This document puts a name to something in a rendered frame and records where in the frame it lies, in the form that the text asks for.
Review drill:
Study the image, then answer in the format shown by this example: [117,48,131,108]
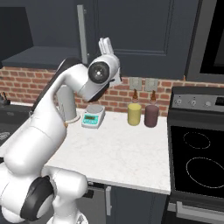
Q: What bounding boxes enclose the dark closed wall cabinet door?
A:
[92,0,203,81]

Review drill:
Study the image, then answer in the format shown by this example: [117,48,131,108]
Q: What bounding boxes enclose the dark base cabinet door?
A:
[111,185,168,224]

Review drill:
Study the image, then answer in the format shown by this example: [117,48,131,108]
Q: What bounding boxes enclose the dark red canister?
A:
[143,104,160,129]

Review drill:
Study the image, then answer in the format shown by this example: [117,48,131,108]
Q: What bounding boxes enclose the grey base cabinet handle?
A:
[105,185,113,217]

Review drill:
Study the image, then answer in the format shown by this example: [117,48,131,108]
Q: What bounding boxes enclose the brown bottle with white label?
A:
[131,88,139,105]
[150,89,158,107]

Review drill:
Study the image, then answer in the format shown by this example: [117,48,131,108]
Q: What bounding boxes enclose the white teal kitchen scale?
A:
[80,104,107,130]

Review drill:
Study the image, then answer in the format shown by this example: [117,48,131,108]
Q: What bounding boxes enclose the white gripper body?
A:
[98,37,116,56]

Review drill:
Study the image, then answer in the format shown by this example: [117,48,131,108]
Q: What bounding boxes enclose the dark open wall cabinet door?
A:
[76,3,89,66]

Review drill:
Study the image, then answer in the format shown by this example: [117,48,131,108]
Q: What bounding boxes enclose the black stove with hob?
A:
[165,86,224,224]

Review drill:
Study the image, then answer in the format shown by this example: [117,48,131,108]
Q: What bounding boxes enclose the small dark object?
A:
[0,91,11,108]

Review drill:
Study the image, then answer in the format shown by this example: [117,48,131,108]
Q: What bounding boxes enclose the black microwave oven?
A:
[185,0,224,84]

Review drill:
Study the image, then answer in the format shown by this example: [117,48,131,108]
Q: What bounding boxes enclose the grey oven door handle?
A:
[174,200,224,224]

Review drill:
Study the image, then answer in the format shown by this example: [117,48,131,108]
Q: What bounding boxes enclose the yellow canister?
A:
[127,102,143,127]

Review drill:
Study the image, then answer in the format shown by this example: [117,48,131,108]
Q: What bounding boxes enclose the dark open wall cabinet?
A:
[0,0,83,70]

